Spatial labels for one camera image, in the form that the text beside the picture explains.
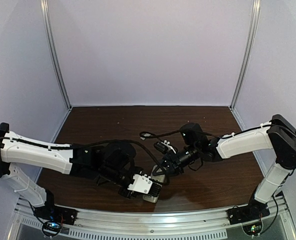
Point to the grey remote control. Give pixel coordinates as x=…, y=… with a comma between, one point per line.
x=155, y=190

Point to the left aluminium frame post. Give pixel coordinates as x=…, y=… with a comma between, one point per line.
x=53, y=53

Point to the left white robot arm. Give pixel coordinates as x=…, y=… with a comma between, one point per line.
x=112, y=161

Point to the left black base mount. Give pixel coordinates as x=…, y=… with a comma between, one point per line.
x=53, y=218

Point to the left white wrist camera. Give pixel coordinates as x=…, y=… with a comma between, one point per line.
x=141, y=184

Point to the front aluminium rail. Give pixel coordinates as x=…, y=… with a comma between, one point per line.
x=209, y=224

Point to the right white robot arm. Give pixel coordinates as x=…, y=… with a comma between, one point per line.
x=277, y=134

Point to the aluminium frame post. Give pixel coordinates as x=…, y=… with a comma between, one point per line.
x=254, y=19
x=53, y=53

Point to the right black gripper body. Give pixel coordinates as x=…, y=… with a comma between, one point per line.
x=171, y=166

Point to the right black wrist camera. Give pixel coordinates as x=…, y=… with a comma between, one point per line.
x=164, y=147

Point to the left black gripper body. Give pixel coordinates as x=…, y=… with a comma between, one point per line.
x=128, y=191

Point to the right aluminium frame post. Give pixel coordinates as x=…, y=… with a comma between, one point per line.
x=254, y=19

